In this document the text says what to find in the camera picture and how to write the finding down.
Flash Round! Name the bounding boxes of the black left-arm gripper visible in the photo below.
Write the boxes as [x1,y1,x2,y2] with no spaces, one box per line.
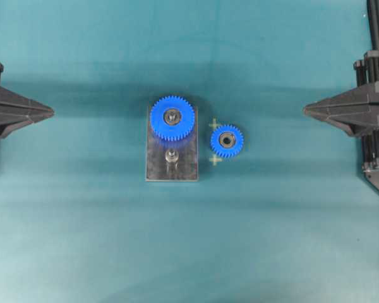
[0,63,54,140]

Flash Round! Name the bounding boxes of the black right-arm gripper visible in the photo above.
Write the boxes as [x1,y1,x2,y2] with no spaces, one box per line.
[304,50,379,172]

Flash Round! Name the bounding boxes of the small blue plastic gear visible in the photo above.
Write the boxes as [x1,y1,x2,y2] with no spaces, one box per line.
[210,124,244,158]

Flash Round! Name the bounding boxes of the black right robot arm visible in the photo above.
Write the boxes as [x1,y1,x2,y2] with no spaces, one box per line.
[303,1,379,172]

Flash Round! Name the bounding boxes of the rear threaded steel shaft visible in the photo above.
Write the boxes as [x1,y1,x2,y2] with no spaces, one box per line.
[164,109,181,126]

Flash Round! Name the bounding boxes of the threaded steel shaft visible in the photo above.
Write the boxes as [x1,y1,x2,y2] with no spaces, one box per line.
[164,109,181,126]
[165,148,179,163]

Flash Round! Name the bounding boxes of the large blue plastic gear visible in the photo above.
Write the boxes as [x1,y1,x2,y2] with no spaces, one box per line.
[150,95,195,141]

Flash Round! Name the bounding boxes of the front threaded steel shaft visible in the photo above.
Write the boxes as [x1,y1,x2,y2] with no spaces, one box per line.
[165,148,179,163]

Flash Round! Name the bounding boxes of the yellow tape cross upper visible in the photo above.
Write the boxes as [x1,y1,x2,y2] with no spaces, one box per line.
[208,118,221,130]

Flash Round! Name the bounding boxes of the yellow tape cross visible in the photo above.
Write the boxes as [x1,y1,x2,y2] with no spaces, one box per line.
[208,154,223,166]
[208,118,221,130]

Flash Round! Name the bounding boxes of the yellow tape cross lower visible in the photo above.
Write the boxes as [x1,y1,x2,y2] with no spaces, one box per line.
[208,154,223,166]

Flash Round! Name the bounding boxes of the grey metal base plate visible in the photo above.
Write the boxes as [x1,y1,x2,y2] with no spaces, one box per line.
[145,109,199,182]

